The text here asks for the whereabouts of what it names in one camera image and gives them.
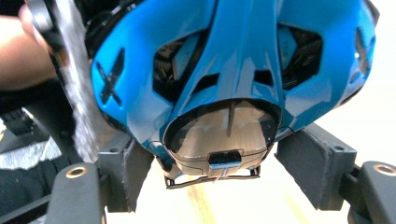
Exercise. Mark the grey knitted cloth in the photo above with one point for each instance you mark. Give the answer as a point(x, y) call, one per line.
point(81, 105)

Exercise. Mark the blue toy car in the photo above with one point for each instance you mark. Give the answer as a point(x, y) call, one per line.
point(243, 46)

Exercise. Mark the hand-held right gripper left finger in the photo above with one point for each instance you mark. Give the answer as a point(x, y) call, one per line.
point(127, 177)

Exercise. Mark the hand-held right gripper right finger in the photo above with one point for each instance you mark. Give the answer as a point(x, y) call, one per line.
point(314, 165)

